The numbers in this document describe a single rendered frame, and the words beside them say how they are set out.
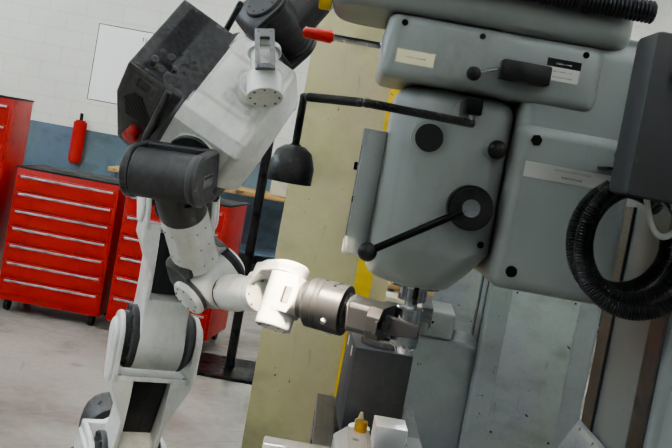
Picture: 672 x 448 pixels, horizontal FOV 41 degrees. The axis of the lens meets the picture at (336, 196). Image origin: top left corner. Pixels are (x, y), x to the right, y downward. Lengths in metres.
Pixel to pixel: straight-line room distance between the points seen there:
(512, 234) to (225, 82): 0.63
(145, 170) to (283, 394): 1.86
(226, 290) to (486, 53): 0.68
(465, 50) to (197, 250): 0.65
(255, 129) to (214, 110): 0.08
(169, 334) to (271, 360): 1.32
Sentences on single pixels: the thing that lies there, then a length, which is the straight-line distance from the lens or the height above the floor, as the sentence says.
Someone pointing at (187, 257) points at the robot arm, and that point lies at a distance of 1.73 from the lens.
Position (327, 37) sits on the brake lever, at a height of 1.70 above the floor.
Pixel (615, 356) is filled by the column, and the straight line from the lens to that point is 1.66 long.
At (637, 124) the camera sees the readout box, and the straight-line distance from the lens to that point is 1.19.
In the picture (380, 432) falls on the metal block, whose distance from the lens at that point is 1.50.
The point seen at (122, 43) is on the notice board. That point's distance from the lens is 10.87.
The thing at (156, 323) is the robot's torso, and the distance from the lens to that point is 2.03.
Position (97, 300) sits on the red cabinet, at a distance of 6.39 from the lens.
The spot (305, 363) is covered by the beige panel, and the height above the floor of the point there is 0.72.
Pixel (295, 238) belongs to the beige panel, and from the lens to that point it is 3.24.
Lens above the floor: 1.51
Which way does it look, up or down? 3 degrees down
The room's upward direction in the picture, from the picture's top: 10 degrees clockwise
